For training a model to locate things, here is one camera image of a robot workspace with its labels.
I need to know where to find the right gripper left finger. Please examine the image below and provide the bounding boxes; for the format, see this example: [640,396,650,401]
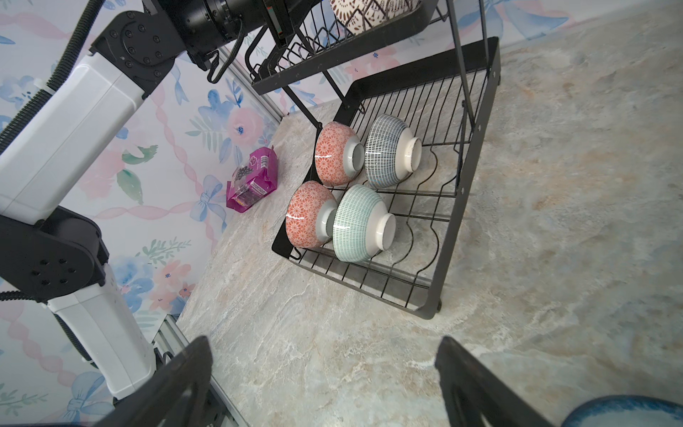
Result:
[97,336,213,426]

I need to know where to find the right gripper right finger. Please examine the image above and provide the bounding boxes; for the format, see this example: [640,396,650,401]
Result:
[435,336,551,426]

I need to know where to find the blue patterned bowl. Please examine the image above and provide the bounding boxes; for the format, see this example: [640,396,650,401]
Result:
[561,395,682,427]

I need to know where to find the light green bowl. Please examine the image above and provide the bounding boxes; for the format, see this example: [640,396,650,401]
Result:
[333,185,397,263]

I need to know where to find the grey floral patterned bowl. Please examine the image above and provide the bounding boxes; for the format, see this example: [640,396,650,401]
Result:
[286,181,338,249]

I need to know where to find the dark blue striped bowl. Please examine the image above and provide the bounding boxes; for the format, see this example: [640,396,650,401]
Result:
[365,114,423,189]

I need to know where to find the red patterned bowl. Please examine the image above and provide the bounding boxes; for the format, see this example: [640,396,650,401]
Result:
[315,121,366,187]

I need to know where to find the brown white lattice bowl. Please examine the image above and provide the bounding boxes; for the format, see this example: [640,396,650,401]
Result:
[330,0,419,36]

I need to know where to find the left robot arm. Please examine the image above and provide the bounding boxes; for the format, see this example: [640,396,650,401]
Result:
[1,1,306,400]

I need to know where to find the black two-tier dish rack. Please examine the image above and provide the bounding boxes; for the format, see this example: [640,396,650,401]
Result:
[244,0,503,320]

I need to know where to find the purple snack bag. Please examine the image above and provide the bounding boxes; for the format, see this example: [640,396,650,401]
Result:
[226,147,279,213]

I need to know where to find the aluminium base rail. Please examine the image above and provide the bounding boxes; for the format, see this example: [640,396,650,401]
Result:
[152,316,248,426]

